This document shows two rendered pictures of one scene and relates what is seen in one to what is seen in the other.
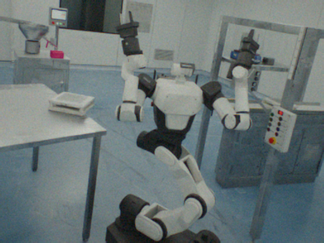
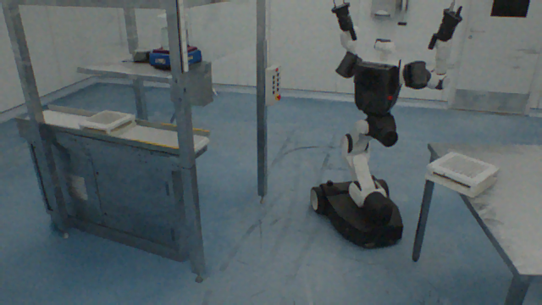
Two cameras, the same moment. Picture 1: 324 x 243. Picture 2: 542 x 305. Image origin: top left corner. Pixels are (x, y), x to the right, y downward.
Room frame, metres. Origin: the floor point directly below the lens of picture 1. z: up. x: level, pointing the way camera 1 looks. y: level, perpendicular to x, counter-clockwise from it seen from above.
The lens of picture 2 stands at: (4.04, 1.20, 1.75)
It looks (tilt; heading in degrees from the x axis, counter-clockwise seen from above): 25 degrees down; 226
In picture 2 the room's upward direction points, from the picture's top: straight up
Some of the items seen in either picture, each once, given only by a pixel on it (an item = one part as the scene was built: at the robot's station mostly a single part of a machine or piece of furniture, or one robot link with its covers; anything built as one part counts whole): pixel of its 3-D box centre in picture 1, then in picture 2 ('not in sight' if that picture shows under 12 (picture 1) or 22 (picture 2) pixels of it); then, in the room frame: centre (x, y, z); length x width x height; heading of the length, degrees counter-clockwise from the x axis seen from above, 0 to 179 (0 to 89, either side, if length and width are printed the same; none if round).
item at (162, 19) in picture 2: not in sight; (174, 30); (2.88, -0.69, 1.44); 0.15 x 0.15 x 0.19
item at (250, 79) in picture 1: (245, 78); (190, 84); (2.79, -0.71, 1.13); 0.22 x 0.11 x 0.20; 113
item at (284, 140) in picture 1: (280, 128); (273, 85); (2.04, -0.81, 0.96); 0.17 x 0.06 x 0.26; 23
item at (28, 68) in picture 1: (40, 81); not in sight; (4.29, 1.69, 0.38); 0.63 x 0.57 x 0.76; 121
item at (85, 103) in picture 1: (73, 99); (463, 168); (2.20, 0.63, 0.88); 0.25 x 0.24 x 0.02; 175
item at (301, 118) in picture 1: (279, 114); (107, 137); (3.13, -1.19, 0.76); 1.30 x 0.29 x 0.10; 113
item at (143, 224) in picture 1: (156, 221); (367, 192); (1.82, -0.09, 0.28); 0.21 x 0.20 x 0.13; 58
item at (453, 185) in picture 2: (72, 105); (461, 177); (2.20, 0.63, 0.83); 0.24 x 0.24 x 0.02; 85
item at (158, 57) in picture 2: not in sight; (176, 56); (2.88, -0.69, 1.30); 0.21 x 0.20 x 0.09; 23
